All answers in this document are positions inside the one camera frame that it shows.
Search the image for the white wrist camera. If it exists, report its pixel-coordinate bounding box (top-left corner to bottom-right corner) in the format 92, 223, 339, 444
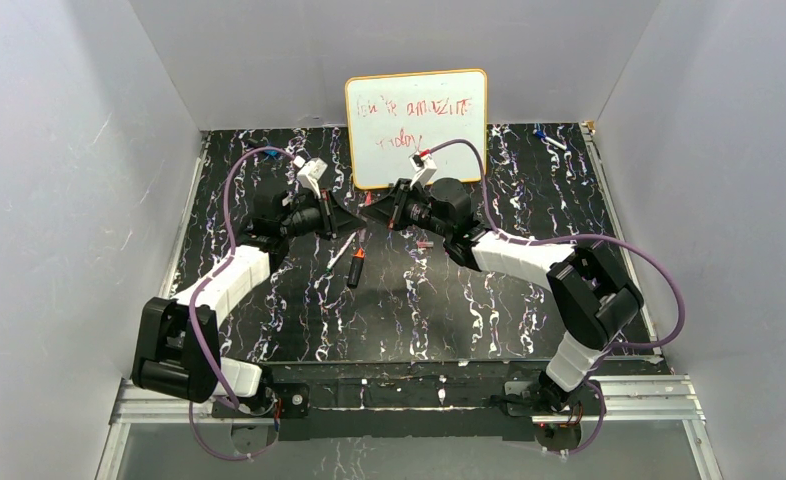
409, 150, 437, 188
293, 156, 328, 199

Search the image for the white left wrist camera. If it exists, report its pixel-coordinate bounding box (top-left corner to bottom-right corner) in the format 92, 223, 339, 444
293, 156, 328, 199

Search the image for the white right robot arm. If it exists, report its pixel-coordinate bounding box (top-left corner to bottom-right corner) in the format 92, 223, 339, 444
361, 178, 644, 411

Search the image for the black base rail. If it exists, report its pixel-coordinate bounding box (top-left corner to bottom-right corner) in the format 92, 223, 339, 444
210, 360, 606, 444

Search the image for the white green-tipped pen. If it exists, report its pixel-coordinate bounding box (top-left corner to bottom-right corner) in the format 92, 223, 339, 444
326, 232, 357, 273

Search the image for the white blue pen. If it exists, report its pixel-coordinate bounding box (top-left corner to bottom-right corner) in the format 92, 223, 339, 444
535, 130, 567, 151

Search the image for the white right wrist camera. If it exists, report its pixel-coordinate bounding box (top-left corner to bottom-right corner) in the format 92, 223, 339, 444
409, 150, 437, 188

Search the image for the black orange highlighter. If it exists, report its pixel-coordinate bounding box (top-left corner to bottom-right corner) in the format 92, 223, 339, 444
346, 248, 365, 289

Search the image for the orange framed whiteboard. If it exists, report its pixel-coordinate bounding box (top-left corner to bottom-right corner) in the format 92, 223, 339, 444
345, 69, 488, 190

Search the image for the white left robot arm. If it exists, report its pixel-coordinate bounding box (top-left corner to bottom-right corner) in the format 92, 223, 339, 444
131, 188, 366, 403

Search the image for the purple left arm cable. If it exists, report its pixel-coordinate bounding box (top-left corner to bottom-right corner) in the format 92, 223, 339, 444
187, 146, 302, 463

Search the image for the blue black marker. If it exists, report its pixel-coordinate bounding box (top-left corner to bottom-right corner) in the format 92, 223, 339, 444
244, 139, 281, 159

